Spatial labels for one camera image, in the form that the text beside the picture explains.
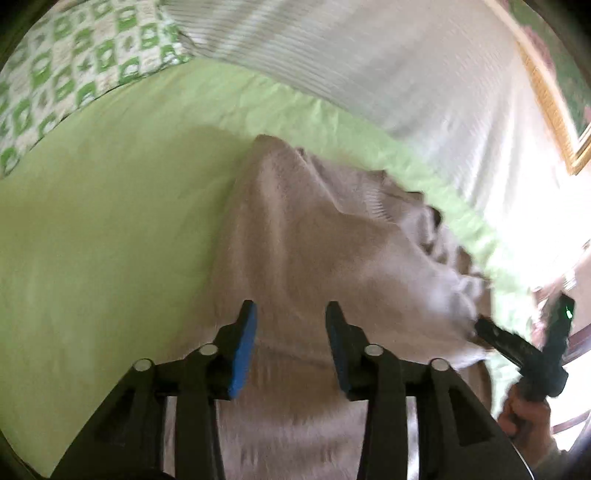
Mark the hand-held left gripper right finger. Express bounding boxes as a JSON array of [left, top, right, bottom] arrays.
[[325, 301, 532, 480]]

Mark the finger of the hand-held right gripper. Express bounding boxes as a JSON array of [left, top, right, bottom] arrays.
[[475, 315, 546, 367]]

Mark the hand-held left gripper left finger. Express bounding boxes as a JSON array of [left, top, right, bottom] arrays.
[[48, 300, 258, 480]]

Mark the grey-beige knit sweater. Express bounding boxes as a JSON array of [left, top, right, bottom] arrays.
[[164, 134, 497, 480]]

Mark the person's right forearm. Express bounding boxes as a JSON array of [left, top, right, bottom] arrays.
[[524, 438, 575, 480]]

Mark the person's right hand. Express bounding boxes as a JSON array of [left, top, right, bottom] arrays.
[[498, 382, 555, 457]]

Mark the light green bed sheet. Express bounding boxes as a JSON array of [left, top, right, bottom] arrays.
[[0, 60, 546, 478]]

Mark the white striped bolster pillow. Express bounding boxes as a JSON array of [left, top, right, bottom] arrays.
[[161, 0, 591, 296]]

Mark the green checked leaf-print pillow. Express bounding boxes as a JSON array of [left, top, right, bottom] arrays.
[[0, 0, 192, 178]]

